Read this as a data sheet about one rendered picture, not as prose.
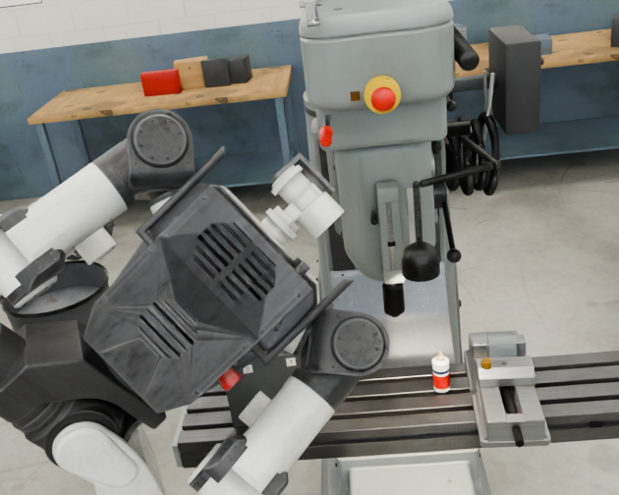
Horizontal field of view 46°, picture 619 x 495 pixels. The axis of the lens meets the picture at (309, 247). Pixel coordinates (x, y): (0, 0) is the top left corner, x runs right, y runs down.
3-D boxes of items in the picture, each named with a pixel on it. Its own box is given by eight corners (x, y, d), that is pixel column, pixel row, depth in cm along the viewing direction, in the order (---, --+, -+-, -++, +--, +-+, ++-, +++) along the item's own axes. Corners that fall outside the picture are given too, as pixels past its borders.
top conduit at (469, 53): (479, 70, 122) (479, 49, 121) (454, 73, 123) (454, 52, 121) (443, 23, 162) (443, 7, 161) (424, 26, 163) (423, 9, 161)
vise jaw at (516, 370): (534, 385, 164) (535, 370, 162) (478, 388, 165) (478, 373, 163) (530, 369, 169) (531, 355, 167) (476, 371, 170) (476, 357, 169)
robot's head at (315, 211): (306, 248, 115) (345, 210, 115) (260, 202, 115) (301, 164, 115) (306, 247, 122) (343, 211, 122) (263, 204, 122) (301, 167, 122)
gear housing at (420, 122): (450, 140, 135) (448, 87, 130) (319, 154, 137) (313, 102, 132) (429, 93, 165) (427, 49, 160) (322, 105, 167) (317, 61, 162)
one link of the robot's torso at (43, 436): (18, 451, 108) (75, 396, 107) (17, 400, 119) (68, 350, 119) (84, 489, 114) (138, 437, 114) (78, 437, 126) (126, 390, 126)
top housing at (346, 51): (461, 101, 122) (458, 3, 115) (306, 118, 124) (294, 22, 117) (428, 45, 164) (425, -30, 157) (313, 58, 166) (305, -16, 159)
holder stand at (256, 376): (324, 413, 174) (314, 345, 165) (233, 429, 173) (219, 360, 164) (318, 383, 185) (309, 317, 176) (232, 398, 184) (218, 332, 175)
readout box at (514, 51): (544, 132, 167) (547, 38, 157) (505, 136, 167) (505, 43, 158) (525, 107, 185) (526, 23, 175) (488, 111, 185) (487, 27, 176)
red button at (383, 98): (397, 111, 118) (395, 87, 116) (371, 114, 118) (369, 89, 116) (395, 106, 121) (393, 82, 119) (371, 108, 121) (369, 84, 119)
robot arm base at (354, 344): (369, 398, 107) (400, 328, 110) (291, 359, 106) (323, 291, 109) (351, 402, 121) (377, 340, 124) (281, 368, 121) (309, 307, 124)
